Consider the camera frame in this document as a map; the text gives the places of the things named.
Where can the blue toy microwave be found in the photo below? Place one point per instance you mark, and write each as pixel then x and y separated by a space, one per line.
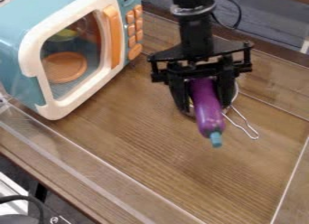
pixel 100 28

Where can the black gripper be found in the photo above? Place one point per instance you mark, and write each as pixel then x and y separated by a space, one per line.
pixel 200 56

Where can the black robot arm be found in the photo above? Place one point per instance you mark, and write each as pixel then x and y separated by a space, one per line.
pixel 193 0

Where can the orange microwave turntable plate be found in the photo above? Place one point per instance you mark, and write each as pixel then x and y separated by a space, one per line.
pixel 65 66

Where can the black device with cable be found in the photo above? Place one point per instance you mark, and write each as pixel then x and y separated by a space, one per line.
pixel 22 209

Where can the clear acrylic barrier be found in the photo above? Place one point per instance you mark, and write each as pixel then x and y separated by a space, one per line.
pixel 105 193

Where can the purple toy eggplant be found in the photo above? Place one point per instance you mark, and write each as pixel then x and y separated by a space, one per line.
pixel 208 110

